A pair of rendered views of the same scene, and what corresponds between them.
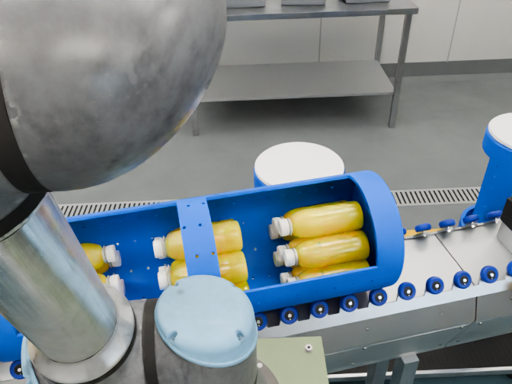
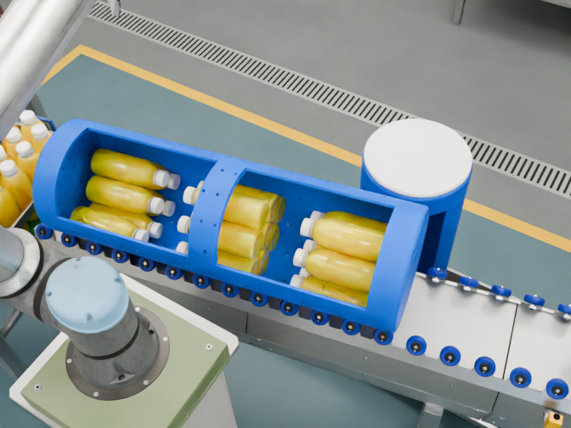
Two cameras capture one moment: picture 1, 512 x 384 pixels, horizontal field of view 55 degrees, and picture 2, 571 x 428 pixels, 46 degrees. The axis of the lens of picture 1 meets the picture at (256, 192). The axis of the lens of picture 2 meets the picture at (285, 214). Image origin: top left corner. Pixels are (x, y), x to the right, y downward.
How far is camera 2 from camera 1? 0.69 m
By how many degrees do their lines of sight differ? 29
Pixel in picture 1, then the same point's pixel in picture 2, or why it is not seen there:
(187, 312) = (69, 284)
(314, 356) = (207, 356)
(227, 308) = (94, 294)
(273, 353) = (182, 335)
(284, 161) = (405, 144)
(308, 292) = (294, 298)
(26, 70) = not seen: outside the picture
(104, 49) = not seen: outside the picture
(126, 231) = (189, 160)
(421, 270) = (462, 333)
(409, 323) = (412, 376)
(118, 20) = not seen: outside the picture
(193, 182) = (414, 88)
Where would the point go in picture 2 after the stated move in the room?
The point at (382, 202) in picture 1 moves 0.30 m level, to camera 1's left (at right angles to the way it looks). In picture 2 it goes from (396, 252) to (268, 194)
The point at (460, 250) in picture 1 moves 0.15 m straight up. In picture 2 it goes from (528, 335) to (545, 301)
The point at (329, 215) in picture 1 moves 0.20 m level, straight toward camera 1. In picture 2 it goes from (349, 238) to (284, 298)
